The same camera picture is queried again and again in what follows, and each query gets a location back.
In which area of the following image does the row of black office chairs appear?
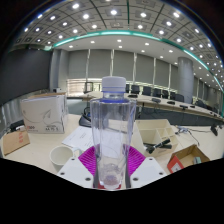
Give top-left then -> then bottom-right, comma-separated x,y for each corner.
124,83 -> 209,108

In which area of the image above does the group of ceiling lights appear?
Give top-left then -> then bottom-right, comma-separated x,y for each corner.
14,0 -> 224,91

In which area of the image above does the black desk phone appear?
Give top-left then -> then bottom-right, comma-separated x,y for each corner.
78,106 -> 93,128

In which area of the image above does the white printed cardboard box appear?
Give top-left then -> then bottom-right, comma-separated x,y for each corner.
20,94 -> 69,135

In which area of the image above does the black table microphone unit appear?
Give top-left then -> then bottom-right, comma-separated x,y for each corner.
209,123 -> 221,137

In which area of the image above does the white ceramic cup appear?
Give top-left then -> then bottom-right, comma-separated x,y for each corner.
49,145 -> 83,174

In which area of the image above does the flat brown cardboard piece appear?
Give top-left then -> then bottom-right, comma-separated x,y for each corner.
0,129 -> 31,157

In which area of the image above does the open red-sided cardboard box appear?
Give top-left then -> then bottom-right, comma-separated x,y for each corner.
166,144 -> 211,175

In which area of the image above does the beige compartment organizer box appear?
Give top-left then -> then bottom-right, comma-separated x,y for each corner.
133,118 -> 180,158

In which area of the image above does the long curved conference desk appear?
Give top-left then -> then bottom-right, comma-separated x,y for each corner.
66,91 -> 224,126

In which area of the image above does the white printed paper sheet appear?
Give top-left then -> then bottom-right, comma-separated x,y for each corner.
61,125 -> 95,153

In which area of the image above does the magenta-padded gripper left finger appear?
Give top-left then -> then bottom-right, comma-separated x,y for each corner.
57,145 -> 101,189

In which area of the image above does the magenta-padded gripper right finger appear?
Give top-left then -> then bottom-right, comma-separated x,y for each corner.
125,145 -> 168,189

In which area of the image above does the clear plastic water bottle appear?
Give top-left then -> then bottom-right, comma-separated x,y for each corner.
89,76 -> 138,191

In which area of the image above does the small black device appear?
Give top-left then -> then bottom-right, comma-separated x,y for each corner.
9,119 -> 26,132

